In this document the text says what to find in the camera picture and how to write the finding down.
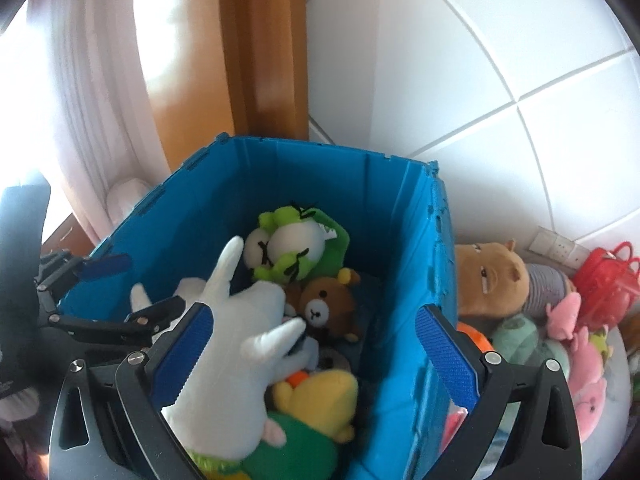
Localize grey striped plush toy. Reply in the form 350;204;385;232
525;262;576;318

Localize white wall socket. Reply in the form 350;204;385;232
529;227;591;266

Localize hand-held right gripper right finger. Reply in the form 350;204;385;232
416;304;585;480

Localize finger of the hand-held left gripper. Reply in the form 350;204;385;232
34;252;134;306
46;296;187;349

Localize pale green plush toy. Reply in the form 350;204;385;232
537;337;573;376

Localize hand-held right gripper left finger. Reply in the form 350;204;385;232
47;302;215;480

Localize yellow plush toy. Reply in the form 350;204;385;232
272;369;360;443

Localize brown bear plush toy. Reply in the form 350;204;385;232
285;267;363;343

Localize white sheer curtain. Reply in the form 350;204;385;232
0;0;176;241

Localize blue plastic crate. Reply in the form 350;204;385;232
56;133;457;480

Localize red plastic bag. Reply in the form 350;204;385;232
572;241;640;331

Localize brown capybara plush toy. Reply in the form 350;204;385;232
454;239;531;317

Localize pink axolotl plush toy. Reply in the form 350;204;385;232
570;327;610;443

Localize wooden door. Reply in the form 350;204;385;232
132;0;308;176

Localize teal plush toy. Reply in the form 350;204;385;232
492;312;541;366

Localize white plush toy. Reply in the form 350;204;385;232
131;236;321;461

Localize green frog plush toy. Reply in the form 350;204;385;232
242;201;351;283

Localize pink pig plush red dress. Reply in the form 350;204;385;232
545;291;583;342

